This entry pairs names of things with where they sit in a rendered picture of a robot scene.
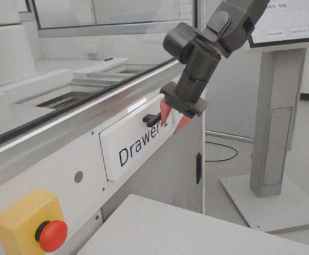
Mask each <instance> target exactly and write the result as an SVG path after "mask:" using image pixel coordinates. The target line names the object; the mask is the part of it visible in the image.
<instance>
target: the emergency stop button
mask: <svg viewBox="0 0 309 255"><path fill-rule="evenodd" d="M67 233H68V232H67V225H66V223H65V222H63V221H61V220H53V221H51V222H50V223H48V224H47V225H46V227H45V228H44V229H43V231H42V233H41V234H40V237H39V245H40V248H41V249H42V250H43V251H45V252H47V253H53V252H55V251H56V250H58V249H59V248H60V247H61V246H62V245H63V243H64V242H65V240H66V238H67Z"/></svg>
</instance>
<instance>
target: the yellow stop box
mask: <svg viewBox="0 0 309 255"><path fill-rule="evenodd" d="M53 220H61V221H63V222H65V221H64V217H63V214H62V211H61V207H60V203H59V199H58V196H57V195H56V194H54V193H51V192H48V191H45V190H43V189H34V190H33V191H32V192H30V193H28V194H27V195H26V196H24V197H23V198H22V199H20V200H18V201H17V202H16V203H14V205H12V206H11V207H9V208H8V209H7V210H5V211H4V212H2V213H0V241H1V243H2V246H3V247H4V250H5V252H6V255H45V254H46V252H45V251H43V250H42V249H41V248H40V245H39V237H40V234H41V233H42V231H43V229H44V228H45V227H46V225H47V224H48V223H50V222H51V221H53Z"/></svg>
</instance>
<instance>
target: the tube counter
mask: <svg viewBox="0 0 309 255"><path fill-rule="evenodd" d="M277 4H278V6H279V9H280V10H285V9H298V8H306V7H309V0H298V1H285V2H278V3H277Z"/></svg>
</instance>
